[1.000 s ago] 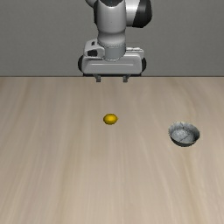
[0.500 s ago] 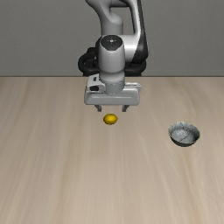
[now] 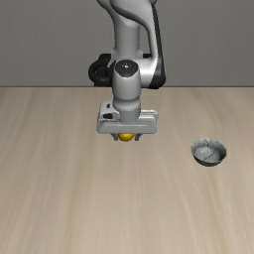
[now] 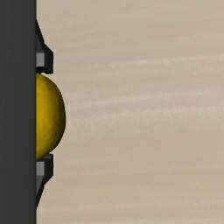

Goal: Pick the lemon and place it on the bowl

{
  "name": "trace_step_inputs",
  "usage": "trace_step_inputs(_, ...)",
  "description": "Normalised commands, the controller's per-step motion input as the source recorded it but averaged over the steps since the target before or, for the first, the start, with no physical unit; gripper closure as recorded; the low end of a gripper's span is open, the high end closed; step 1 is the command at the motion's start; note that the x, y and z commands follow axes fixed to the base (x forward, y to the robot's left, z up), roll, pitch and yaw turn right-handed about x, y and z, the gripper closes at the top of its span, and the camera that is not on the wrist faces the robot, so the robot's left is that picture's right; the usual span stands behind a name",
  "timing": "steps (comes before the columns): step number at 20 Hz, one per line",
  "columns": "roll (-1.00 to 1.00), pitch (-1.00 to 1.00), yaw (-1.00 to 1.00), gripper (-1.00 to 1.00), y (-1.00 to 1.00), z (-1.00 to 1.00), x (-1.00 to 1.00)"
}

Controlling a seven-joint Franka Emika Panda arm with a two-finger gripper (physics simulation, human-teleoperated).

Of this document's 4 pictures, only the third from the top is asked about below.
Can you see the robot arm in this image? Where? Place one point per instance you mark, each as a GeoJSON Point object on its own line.
{"type": "Point", "coordinates": [127, 39]}

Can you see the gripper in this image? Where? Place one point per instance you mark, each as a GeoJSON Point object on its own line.
{"type": "Point", "coordinates": [109, 126]}

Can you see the yellow lemon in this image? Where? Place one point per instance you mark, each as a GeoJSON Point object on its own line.
{"type": "Point", "coordinates": [126, 137]}

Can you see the grey metal bowl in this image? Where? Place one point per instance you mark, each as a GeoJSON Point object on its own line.
{"type": "Point", "coordinates": [208, 152]}

